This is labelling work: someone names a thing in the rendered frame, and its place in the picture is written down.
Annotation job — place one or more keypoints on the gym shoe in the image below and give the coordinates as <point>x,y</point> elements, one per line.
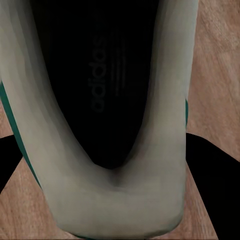
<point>96,94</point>

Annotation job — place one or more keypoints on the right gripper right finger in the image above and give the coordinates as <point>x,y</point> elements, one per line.
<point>217,177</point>

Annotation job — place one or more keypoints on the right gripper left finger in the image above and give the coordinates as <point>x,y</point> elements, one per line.
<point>10,156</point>

